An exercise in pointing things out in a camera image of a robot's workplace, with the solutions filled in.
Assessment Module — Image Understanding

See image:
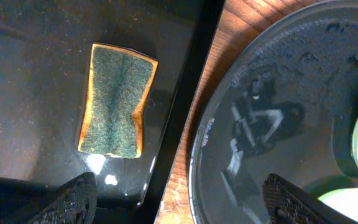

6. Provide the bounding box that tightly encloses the rectangular black tray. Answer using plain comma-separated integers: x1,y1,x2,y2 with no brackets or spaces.
0,1,224,223

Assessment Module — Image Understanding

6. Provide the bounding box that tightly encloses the round black tray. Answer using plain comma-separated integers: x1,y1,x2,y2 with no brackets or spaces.
188,1,358,223

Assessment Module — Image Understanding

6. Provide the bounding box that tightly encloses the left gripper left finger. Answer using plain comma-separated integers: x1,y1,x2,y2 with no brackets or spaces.
0,172,97,224

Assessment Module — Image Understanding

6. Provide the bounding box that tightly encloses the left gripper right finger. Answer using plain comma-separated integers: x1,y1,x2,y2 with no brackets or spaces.
262,173,358,224

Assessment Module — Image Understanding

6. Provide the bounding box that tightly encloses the orange green scrub sponge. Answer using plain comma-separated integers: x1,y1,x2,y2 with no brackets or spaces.
78,43,158,159

